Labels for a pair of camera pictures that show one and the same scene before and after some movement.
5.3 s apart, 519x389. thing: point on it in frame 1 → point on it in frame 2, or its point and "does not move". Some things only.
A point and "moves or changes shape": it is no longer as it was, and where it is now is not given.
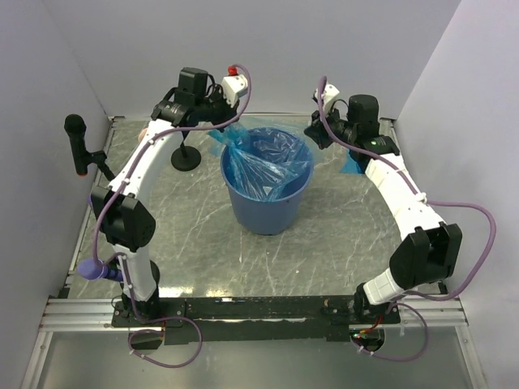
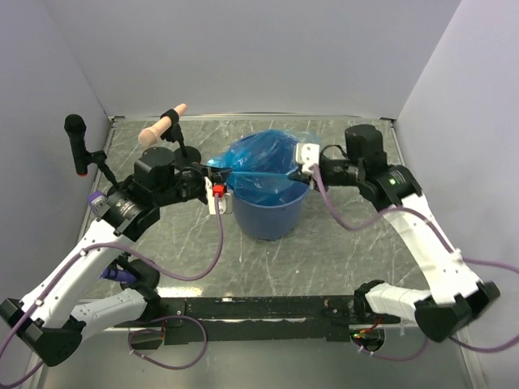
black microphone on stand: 75,127 does not move
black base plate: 313,318 does not move
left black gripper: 229,113 → 218,173
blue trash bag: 262,160 moves or changes shape
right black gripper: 317,130 → 299,176
